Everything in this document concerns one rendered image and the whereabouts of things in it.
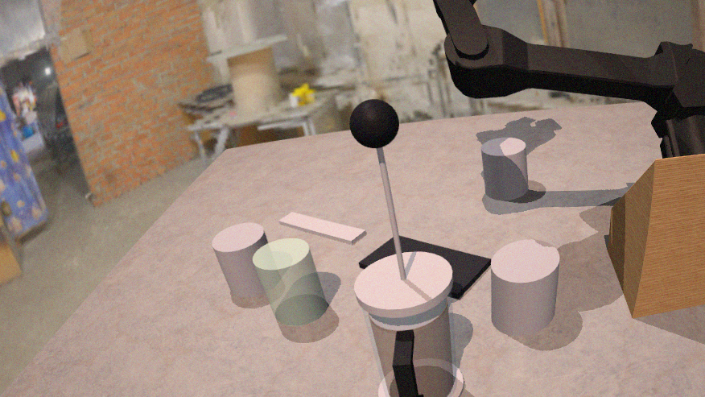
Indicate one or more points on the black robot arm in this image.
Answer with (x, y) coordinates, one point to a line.
(489, 62)

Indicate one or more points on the black-knobbed coffee plunger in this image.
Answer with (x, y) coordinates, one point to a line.
(406, 297)

